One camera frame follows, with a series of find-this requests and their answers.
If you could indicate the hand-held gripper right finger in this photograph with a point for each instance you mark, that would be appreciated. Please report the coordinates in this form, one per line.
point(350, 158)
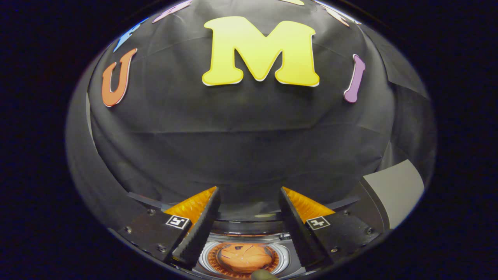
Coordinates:
point(299, 233)

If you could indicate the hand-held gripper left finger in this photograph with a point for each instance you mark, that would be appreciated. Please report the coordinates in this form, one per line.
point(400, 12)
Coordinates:
point(196, 233)

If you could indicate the orange garment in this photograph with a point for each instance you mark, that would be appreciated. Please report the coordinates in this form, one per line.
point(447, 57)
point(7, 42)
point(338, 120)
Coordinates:
point(245, 257)

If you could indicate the grey cabinet with dark top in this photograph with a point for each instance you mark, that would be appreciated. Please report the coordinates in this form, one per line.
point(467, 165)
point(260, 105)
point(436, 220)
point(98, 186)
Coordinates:
point(397, 190)

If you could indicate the black backdrop cloth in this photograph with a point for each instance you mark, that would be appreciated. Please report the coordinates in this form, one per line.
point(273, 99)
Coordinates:
point(241, 128)

